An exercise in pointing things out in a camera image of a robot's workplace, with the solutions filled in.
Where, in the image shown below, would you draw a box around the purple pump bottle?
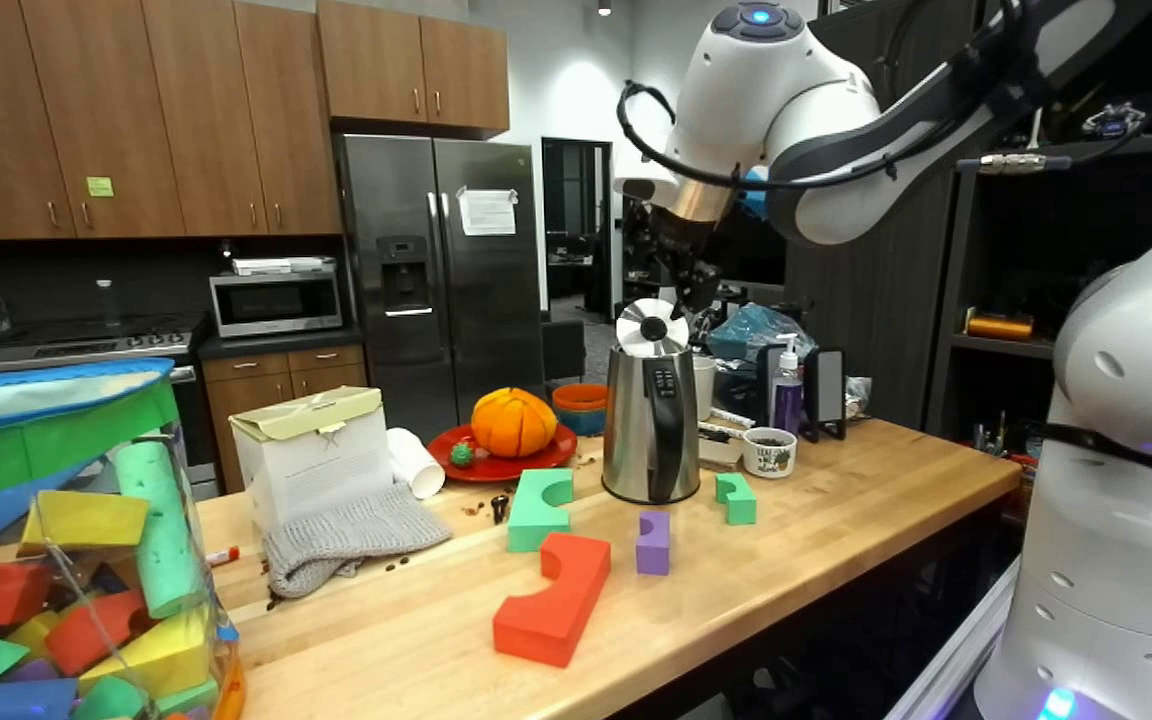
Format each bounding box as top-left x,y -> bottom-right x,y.
771,333 -> 808,434

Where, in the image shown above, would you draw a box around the white paper on refrigerator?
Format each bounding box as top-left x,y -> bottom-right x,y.
457,184 -> 522,238

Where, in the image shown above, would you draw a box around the white box with pale lid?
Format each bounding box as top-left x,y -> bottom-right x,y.
230,384 -> 399,537

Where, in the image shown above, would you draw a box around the small green foam block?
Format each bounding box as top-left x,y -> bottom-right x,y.
713,469 -> 759,529

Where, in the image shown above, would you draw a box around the stainless steel refrigerator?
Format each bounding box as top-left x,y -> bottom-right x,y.
334,129 -> 550,444

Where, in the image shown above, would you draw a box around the white ramekin cup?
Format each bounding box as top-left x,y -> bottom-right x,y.
739,424 -> 800,480

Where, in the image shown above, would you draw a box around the orange pumpkin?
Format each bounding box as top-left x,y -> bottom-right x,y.
469,384 -> 564,458

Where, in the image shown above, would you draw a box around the stainless steel electric kettle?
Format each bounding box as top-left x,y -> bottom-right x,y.
601,295 -> 709,508

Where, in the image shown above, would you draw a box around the gray cloth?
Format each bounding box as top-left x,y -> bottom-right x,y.
260,480 -> 457,598

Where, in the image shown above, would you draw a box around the purple foam block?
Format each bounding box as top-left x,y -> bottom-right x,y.
632,508 -> 677,578

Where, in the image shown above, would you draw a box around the dark shelving unit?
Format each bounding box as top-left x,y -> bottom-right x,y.
930,0 -> 1152,455

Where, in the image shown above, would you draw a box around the blue plastic bag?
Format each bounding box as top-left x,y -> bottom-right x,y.
706,299 -> 820,373

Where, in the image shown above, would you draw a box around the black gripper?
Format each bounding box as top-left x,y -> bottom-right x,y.
643,212 -> 739,326

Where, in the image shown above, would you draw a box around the red plate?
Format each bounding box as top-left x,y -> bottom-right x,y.
423,418 -> 581,488

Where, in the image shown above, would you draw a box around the clear bin of foam blocks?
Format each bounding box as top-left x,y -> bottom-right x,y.
0,357 -> 247,720

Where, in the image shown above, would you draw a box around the orange bowl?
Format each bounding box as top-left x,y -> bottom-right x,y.
550,380 -> 616,416

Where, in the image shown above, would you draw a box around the white tray on microwave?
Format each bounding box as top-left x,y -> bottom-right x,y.
230,250 -> 342,280

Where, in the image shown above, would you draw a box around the brown wooden base cabinet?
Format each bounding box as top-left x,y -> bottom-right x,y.
197,339 -> 372,497

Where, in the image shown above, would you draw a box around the black kitchen stove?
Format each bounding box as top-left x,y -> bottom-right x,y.
0,315 -> 197,388

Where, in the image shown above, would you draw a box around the large light green foam block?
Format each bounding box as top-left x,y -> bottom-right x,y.
505,465 -> 581,555

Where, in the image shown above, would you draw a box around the black desktop speaker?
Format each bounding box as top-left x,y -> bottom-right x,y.
808,348 -> 854,444

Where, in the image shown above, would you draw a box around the clear plastic tub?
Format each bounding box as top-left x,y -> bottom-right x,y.
699,403 -> 759,470

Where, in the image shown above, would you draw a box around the orange item on shelf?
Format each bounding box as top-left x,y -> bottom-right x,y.
964,308 -> 1039,339

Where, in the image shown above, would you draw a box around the silver microwave oven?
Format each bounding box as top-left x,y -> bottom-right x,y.
206,268 -> 350,345

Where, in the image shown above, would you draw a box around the red foam block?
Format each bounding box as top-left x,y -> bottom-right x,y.
489,533 -> 616,671

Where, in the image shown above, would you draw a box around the white paper roll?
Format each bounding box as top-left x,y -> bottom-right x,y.
386,424 -> 450,502

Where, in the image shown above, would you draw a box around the teal bowl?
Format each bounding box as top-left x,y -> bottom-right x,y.
558,403 -> 614,439

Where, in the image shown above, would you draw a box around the brown wooden wall cabinets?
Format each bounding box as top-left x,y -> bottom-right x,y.
0,0 -> 514,243

